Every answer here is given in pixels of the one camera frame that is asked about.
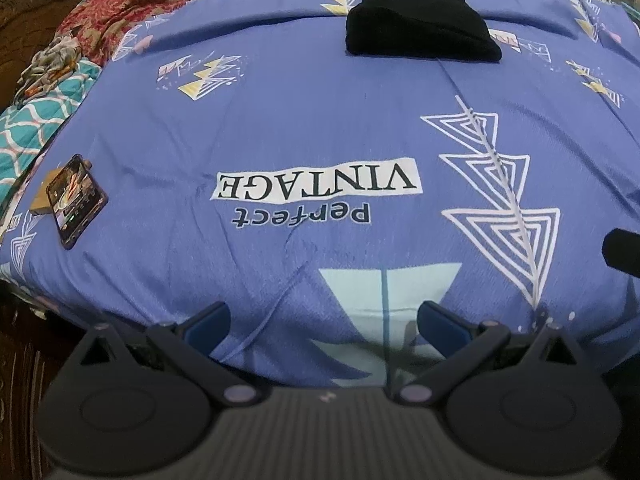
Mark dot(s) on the smartphone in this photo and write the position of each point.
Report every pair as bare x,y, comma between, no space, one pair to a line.
75,200

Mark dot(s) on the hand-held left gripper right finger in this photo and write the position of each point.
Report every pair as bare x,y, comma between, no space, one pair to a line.
440,322

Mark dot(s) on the red floral blanket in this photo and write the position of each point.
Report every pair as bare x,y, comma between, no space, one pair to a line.
125,5

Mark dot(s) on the black pants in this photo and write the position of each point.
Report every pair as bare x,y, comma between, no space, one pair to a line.
425,25

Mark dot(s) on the carved wooden headboard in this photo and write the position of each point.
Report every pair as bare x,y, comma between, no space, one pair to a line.
30,15

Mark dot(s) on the small wooden block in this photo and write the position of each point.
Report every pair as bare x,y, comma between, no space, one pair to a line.
41,200

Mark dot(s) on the grey patterned cloth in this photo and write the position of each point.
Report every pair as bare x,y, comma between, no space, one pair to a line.
50,60

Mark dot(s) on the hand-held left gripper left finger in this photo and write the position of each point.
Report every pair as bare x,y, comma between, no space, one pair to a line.
207,322

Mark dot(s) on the blue printed bedsheet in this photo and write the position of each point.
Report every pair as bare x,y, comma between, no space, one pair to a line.
300,125

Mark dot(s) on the teal patterned quilt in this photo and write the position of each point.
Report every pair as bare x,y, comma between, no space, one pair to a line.
30,135

